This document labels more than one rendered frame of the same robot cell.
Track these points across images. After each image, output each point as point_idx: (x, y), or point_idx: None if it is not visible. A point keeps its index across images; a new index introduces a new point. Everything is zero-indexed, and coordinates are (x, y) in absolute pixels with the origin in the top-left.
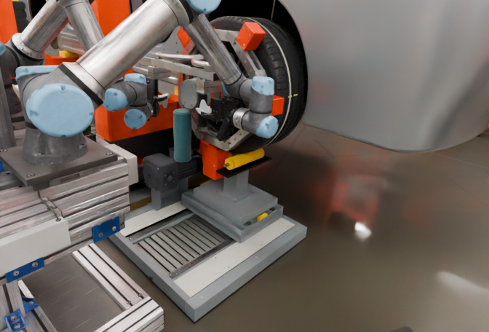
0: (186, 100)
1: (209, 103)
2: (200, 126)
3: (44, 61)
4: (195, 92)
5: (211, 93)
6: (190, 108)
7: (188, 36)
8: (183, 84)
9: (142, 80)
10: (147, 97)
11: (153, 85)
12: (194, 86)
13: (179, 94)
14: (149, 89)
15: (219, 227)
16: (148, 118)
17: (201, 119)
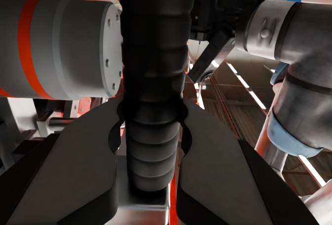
0: (115, 31)
1: (30, 27)
2: None
3: (279, 70)
4: (107, 78)
5: (34, 74)
6: (107, 5)
7: (79, 113)
8: (121, 73)
9: (304, 152)
10: (226, 49)
11: (197, 71)
12: (108, 94)
13: None
14: (212, 65)
15: None
16: (305, 24)
17: (180, 51)
